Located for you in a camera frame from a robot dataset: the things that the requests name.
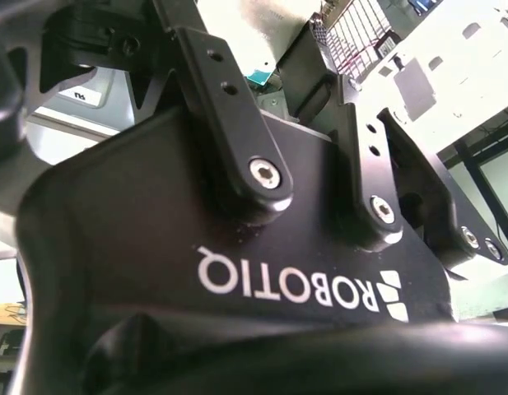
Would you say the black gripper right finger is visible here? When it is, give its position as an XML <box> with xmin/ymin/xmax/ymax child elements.
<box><xmin>277</xmin><ymin>22</ymin><xmax>508</xmax><ymax>271</ymax></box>

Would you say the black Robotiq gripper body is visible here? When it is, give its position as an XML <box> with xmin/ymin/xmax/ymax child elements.
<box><xmin>8</xmin><ymin>107</ymin><xmax>508</xmax><ymax>395</ymax></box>

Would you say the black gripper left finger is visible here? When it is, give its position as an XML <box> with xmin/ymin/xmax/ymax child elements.
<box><xmin>0</xmin><ymin>0</ymin><xmax>296</xmax><ymax>220</ymax></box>

